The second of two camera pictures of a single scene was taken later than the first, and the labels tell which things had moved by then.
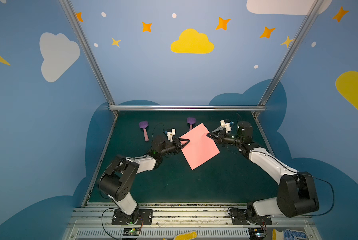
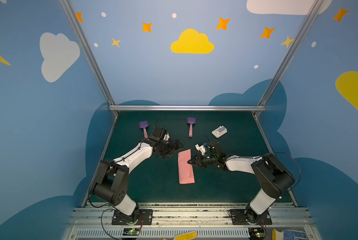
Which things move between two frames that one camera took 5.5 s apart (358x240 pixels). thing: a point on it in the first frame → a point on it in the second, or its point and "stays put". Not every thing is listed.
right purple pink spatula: x=191 y=120 stays put
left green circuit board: x=131 y=231 stays put
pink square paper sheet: x=201 y=147 → x=186 y=175
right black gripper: x=219 y=138 → x=202 y=160
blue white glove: x=287 y=234 stays put
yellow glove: x=185 y=235 stays put
